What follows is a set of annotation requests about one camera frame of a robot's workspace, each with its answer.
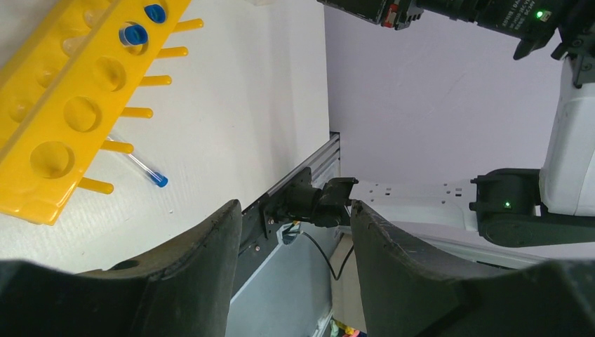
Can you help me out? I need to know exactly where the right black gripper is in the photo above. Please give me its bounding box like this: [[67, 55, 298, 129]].
[[323, 0, 594, 60]]

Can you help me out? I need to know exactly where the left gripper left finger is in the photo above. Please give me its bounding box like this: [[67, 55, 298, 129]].
[[1, 199, 242, 336]]

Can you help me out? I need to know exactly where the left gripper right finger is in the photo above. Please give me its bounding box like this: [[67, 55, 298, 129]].
[[351, 201, 594, 336]]

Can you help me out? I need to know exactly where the yellow test tube rack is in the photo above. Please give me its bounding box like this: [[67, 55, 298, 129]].
[[1, 1, 203, 225]]

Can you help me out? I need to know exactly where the blue-capped clear test tube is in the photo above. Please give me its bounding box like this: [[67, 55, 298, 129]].
[[83, 4, 167, 27]]

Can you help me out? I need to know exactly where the blue-capped tube bundle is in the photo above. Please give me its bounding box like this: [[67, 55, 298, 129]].
[[123, 150, 169, 188]]

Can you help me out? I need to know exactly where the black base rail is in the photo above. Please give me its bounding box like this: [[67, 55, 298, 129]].
[[232, 133, 358, 295]]

